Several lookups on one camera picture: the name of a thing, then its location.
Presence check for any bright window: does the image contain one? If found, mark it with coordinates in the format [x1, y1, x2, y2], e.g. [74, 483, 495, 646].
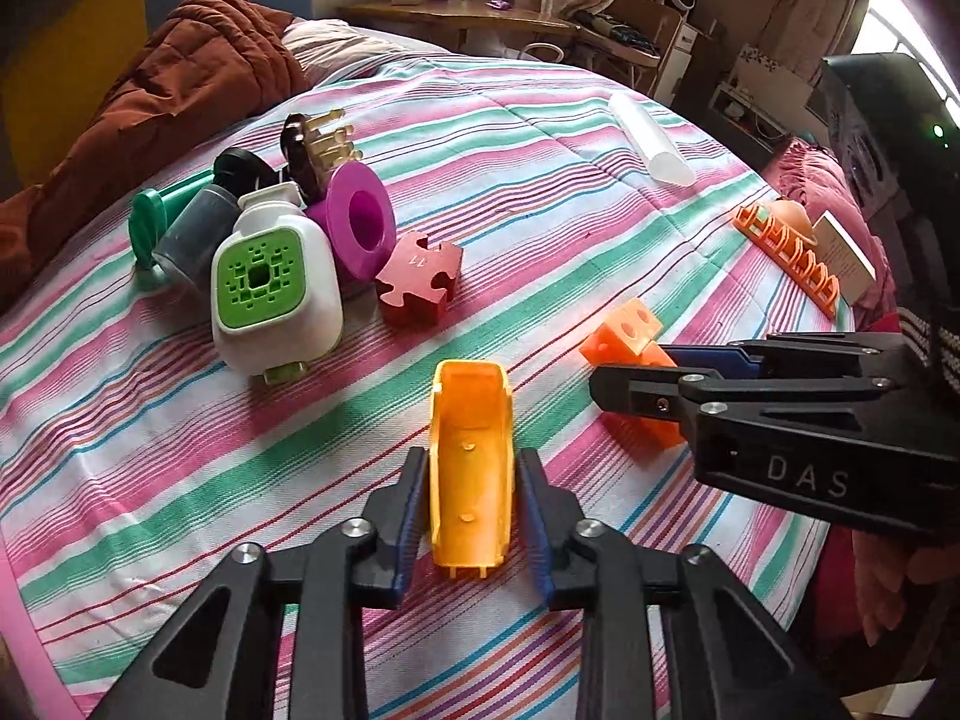
[855, 0, 960, 113]

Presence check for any orange plastic rack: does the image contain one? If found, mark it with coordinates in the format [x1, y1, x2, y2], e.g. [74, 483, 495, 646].
[733, 204, 841, 318]

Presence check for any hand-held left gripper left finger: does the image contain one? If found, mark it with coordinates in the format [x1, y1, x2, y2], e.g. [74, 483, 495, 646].
[90, 448, 428, 720]

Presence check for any pale pink pillow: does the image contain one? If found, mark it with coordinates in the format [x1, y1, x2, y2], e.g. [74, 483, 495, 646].
[281, 19, 451, 87]

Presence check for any black plastic disc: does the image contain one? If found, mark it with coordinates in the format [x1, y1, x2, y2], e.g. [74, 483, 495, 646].
[213, 148, 280, 200]

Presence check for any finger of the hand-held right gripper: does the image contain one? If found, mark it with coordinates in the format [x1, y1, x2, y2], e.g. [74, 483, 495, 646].
[658, 330, 912, 383]
[589, 362, 893, 436]

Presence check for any brown cardboard box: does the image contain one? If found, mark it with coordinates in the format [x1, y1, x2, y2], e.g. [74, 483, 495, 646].
[600, 0, 721, 102]

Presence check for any white green plug-in device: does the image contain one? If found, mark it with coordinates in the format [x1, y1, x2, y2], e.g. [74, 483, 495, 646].
[210, 181, 344, 389]

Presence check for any purple flanged plastic cup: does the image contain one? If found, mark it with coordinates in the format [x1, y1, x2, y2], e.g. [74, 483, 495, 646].
[307, 163, 396, 282]

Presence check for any white shelf unit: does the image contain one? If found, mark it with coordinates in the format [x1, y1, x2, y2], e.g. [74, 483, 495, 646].
[709, 41, 818, 158]

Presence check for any white plastic tube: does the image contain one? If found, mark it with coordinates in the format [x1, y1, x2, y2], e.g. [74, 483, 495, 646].
[607, 92, 695, 187]

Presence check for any wooden desk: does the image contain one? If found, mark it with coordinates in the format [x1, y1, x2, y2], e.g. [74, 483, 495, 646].
[337, 0, 578, 53]

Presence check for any grey plastic cylinder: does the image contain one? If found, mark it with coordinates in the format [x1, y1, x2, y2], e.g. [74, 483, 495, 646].
[152, 184, 241, 299]

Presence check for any yellow plastic shell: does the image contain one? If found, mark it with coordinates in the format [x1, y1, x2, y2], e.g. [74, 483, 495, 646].
[426, 360, 517, 580]

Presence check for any brown quilt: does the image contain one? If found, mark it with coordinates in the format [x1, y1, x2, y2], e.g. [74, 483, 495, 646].
[0, 0, 308, 308]

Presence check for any multicolour padded headboard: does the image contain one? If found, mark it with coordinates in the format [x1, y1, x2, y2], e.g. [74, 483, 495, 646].
[0, 0, 312, 196]

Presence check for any peach egg-shaped object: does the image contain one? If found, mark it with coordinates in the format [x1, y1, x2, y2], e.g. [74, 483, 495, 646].
[772, 197, 815, 237]

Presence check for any pink quilted cushion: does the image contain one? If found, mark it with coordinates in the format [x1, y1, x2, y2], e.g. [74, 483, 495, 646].
[761, 142, 908, 312]

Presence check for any white cardboard box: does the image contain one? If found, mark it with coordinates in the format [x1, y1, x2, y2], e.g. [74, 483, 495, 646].
[812, 211, 877, 308]

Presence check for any brown comb with yellow teeth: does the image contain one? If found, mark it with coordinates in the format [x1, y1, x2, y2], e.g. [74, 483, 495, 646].
[280, 109, 366, 200]

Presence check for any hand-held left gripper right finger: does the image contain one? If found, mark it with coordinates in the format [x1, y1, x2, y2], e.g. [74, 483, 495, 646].
[517, 448, 848, 720]

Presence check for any red puzzle block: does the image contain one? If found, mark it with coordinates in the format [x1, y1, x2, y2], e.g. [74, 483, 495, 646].
[375, 231, 464, 328]

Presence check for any orange plastic cube block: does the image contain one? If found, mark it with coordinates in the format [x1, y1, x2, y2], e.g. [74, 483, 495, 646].
[579, 298, 687, 447]

